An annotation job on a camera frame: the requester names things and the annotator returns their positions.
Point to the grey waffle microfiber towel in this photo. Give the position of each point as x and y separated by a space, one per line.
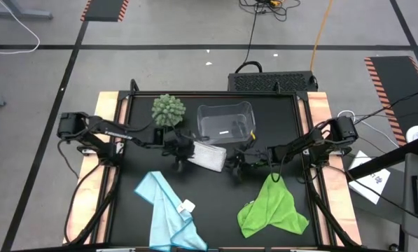
208 157

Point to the black aluminium rig frame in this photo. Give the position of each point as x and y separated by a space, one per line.
212 94

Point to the yellow tape tag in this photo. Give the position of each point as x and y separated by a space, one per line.
253 134

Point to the black hazard-striped floor mat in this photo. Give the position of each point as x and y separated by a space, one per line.
394 91
103 10

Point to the white paper sheet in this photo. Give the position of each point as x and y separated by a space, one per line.
371 178

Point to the light blue microfiber towel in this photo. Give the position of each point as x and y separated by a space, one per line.
163 210

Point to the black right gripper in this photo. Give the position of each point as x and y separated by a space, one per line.
257 157

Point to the white paper label tag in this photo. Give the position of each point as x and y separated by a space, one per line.
187 206

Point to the green microfiber towel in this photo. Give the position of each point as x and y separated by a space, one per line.
273 206

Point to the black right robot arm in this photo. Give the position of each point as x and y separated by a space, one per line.
306 141

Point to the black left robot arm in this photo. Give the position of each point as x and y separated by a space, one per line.
114 132

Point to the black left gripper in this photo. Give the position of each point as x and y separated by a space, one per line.
176 143

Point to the silver metal bracket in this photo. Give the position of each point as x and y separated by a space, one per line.
116 250
305 250

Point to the black computer case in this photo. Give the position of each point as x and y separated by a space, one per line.
271 82

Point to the clear plastic bin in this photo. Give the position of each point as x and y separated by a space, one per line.
226 120

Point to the green spiky artificial plant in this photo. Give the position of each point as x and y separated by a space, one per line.
168 110

